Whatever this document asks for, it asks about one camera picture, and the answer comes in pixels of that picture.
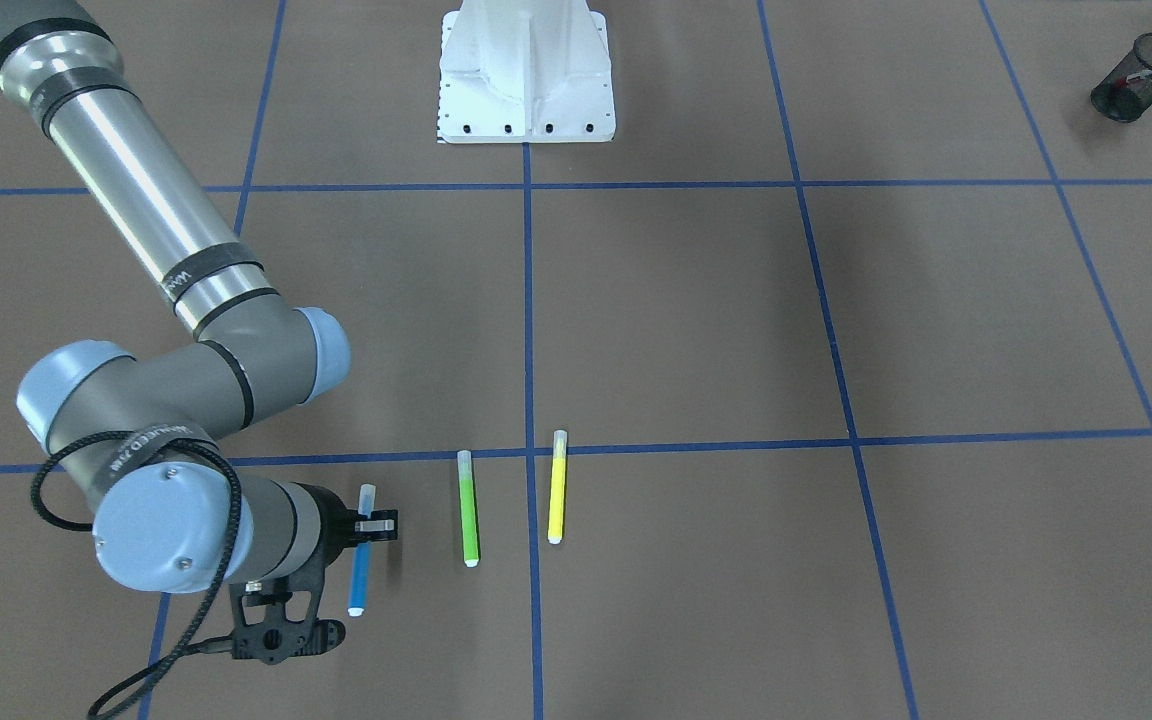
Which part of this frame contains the yellow marker pen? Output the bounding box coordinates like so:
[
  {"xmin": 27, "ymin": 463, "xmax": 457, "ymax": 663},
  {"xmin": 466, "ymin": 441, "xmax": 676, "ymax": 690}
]
[{"xmin": 547, "ymin": 429, "xmax": 568, "ymax": 544}]

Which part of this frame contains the blue marker pen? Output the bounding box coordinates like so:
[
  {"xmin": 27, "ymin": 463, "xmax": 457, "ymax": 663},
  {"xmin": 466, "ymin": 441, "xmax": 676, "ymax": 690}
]
[{"xmin": 347, "ymin": 484, "xmax": 376, "ymax": 617}]

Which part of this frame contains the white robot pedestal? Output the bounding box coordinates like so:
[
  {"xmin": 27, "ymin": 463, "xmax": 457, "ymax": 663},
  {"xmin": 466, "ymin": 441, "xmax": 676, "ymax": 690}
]
[{"xmin": 435, "ymin": 1, "xmax": 617, "ymax": 145}]

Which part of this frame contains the black mesh cup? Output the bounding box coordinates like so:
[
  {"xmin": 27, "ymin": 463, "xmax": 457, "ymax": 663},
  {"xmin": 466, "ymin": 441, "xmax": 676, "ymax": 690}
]
[{"xmin": 1089, "ymin": 32, "xmax": 1152, "ymax": 124}]

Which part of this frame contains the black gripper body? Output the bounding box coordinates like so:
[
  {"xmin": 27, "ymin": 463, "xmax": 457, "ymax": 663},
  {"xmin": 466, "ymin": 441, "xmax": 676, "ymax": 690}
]
[{"xmin": 294, "ymin": 484, "xmax": 361, "ymax": 575}]

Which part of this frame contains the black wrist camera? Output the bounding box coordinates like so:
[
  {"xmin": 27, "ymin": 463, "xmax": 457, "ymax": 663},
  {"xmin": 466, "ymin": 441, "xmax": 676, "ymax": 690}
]
[{"xmin": 228, "ymin": 579, "xmax": 347, "ymax": 665}]

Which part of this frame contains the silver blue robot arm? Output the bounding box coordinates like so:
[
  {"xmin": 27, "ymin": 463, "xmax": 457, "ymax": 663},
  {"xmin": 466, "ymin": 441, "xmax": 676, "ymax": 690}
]
[{"xmin": 0, "ymin": 1, "xmax": 397, "ymax": 594}]

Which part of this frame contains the green marker pen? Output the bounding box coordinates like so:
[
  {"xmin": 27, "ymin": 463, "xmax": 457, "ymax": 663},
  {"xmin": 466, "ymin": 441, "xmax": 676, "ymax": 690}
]
[{"xmin": 456, "ymin": 448, "xmax": 482, "ymax": 568}]

